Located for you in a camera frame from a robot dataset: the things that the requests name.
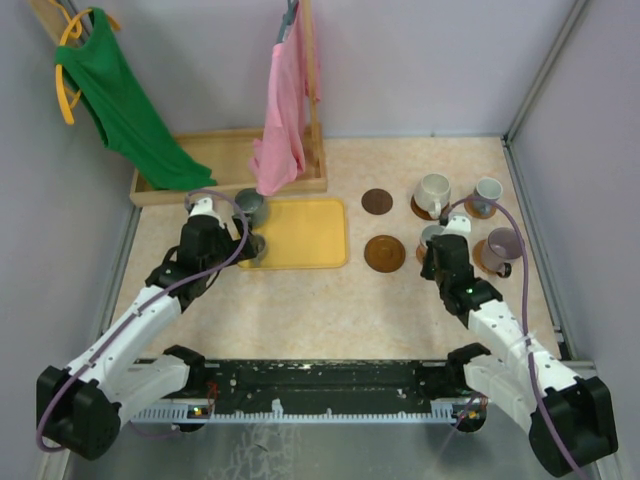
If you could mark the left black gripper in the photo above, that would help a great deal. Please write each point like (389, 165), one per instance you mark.
(236, 244)

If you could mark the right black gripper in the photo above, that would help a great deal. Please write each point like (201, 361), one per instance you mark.
(426, 269)

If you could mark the cork woven coaster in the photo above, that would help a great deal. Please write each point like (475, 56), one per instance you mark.
(479, 255)

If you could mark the pink lettered mug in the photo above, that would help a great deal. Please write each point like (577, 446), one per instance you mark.
(427, 234)

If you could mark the light wooden coaster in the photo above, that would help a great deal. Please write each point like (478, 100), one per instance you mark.
(421, 253)
(479, 210)

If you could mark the purple glass cup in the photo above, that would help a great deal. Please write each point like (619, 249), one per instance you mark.
(501, 251)

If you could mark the brown ridged wooden coaster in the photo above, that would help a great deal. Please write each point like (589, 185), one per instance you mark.
(384, 253)

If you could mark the dark teal mug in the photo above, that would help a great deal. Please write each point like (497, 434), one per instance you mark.
(254, 206)

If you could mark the large white mug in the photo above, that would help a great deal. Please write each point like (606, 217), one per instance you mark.
(432, 186)

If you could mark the grey blue mug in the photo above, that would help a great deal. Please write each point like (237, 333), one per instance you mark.
(488, 189)

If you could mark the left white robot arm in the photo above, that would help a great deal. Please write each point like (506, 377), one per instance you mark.
(83, 406)

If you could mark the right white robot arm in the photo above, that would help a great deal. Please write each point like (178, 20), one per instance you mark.
(568, 419)

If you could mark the dark walnut coaster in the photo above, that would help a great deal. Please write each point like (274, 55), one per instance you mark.
(377, 201)

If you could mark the small green grey mug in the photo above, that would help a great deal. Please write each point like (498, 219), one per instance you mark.
(259, 246)

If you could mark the wooden tray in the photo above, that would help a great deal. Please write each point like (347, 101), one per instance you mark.
(227, 154)

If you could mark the yellow plastic tray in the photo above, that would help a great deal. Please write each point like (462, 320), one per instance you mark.
(303, 233)

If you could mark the pink shirt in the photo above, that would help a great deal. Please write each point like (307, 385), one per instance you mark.
(278, 156)

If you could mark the yellow clothes hanger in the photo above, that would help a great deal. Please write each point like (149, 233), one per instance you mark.
(70, 38)

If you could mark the green shirt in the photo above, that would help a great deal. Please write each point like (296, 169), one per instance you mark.
(125, 118)

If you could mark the aluminium frame rail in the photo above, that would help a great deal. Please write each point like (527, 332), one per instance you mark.
(585, 370)

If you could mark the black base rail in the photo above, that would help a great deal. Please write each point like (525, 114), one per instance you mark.
(314, 387)

